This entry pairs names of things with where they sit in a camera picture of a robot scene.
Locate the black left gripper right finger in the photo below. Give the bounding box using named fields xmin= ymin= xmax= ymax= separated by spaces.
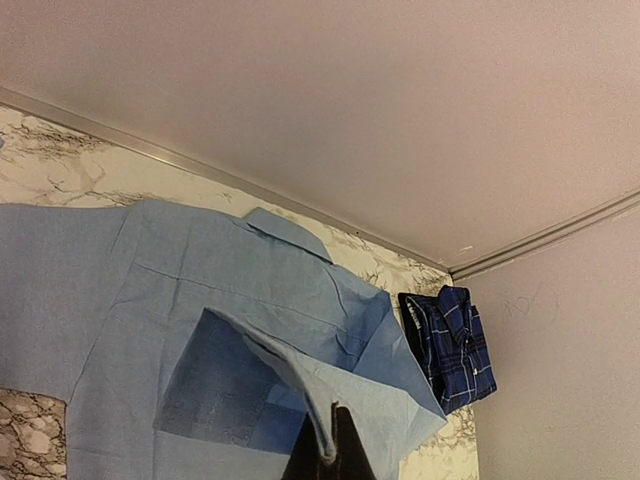
xmin=329 ymin=403 xmax=376 ymax=480

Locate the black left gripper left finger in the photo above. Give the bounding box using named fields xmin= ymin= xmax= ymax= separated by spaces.
xmin=282 ymin=416 xmax=330 ymax=480

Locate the light blue long sleeve shirt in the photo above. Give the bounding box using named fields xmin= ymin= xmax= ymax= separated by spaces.
xmin=1 ymin=201 xmax=446 ymax=479

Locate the dark blue plaid folded shirt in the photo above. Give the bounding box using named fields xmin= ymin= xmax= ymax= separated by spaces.
xmin=430 ymin=286 xmax=497 ymax=414

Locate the right aluminium corner post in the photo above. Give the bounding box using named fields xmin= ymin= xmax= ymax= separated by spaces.
xmin=448 ymin=188 xmax=639 ymax=281

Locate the aluminium back table rail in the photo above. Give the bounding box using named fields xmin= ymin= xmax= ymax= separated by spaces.
xmin=1 ymin=87 xmax=450 ymax=273

